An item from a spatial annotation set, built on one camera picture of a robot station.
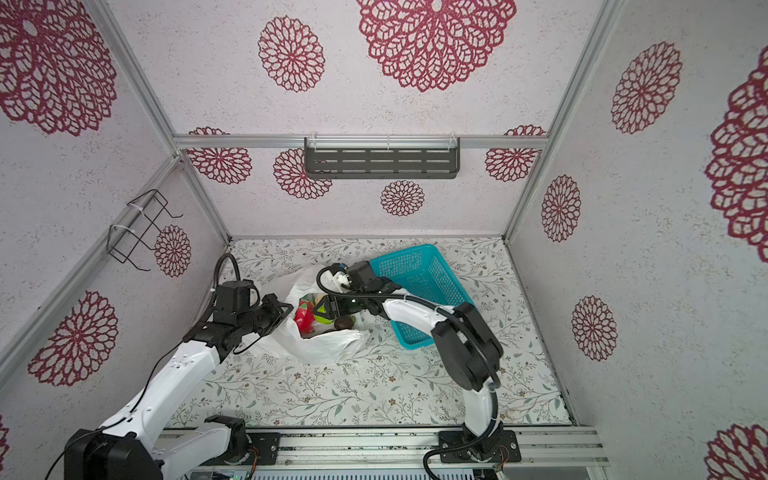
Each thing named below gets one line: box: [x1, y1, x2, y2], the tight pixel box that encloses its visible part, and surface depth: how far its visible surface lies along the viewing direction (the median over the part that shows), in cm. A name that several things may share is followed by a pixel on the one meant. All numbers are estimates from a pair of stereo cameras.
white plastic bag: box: [243, 266, 375, 365], surface depth 81 cm
